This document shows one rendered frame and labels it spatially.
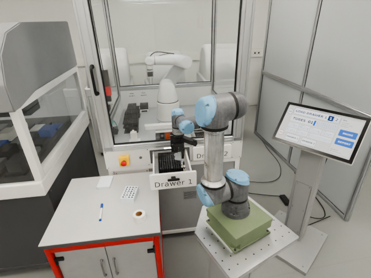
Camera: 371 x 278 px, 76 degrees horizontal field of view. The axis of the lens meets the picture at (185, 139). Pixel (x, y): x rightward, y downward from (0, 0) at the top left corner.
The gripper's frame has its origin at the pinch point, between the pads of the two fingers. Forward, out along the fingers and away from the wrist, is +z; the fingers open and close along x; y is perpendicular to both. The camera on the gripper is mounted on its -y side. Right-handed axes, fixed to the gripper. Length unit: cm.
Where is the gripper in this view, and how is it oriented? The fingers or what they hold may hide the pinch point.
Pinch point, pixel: (182, 160)
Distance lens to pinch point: 155.7
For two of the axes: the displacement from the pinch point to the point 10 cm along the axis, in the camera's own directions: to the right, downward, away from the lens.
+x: 1.3, 4.6, -8.8
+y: -9.9, 0.8, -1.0
